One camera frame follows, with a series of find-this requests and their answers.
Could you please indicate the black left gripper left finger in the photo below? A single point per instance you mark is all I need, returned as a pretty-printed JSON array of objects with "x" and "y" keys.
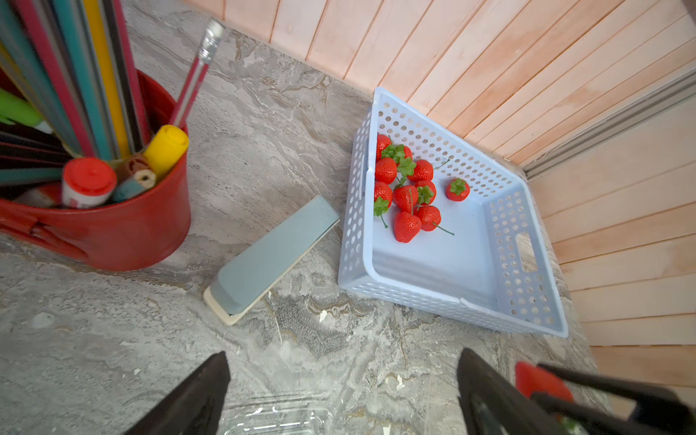
[{"x": 194, "y": 406}]

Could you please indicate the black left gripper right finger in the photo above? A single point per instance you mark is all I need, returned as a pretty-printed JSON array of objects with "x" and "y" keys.
[{"x": 492, "y": 405}]

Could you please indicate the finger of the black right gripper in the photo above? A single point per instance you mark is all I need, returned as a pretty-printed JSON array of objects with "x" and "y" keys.
[
  {"x": 628, "y": 390},
  {"x": 600, "y": 423}
]

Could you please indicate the light blue perforated plastic basket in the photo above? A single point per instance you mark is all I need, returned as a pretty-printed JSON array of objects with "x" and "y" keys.
[{"x": 494, "y": 271}]

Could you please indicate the red metal pencil bucket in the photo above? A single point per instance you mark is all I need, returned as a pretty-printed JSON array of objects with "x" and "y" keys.
[{"x": 130, "y": 235}]

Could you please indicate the large red strawberry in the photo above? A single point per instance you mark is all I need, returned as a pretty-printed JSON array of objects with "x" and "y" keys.
[{"x": 406, "y": 227}]

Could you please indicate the red strawberry with stem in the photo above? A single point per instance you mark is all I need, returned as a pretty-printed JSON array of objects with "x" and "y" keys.
[{"x": 430, "y": 217}]

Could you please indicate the red strawberry with green leaves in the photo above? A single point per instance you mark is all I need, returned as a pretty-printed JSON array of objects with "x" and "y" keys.
[{"x": 458, "y": 190}]

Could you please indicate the white glue stick red cap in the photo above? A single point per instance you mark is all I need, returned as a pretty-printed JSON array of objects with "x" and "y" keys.
[{"x": 87, "y": 183}]

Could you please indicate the yellow cap marker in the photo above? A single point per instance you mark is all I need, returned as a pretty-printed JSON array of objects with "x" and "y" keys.
[{"x": 167, "y": 147}]

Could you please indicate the green highlighter marker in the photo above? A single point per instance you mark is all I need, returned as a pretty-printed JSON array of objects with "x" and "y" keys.
[{"x": 18, "y": 111}]

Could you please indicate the pink pencil with eraser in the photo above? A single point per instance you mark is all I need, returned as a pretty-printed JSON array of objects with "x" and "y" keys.
[{"x": 201, "y": 63}]

